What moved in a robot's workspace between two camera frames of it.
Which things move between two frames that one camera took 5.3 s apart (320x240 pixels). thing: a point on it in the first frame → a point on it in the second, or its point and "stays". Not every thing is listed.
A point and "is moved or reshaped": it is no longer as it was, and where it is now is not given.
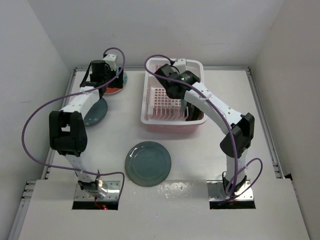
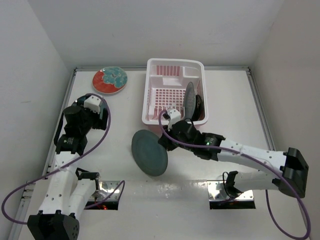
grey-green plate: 148,163 is moved or reshaped
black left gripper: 117,83 → 99,124
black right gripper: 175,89 → 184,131
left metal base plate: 113,188 stays
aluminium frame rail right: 269,137 stays
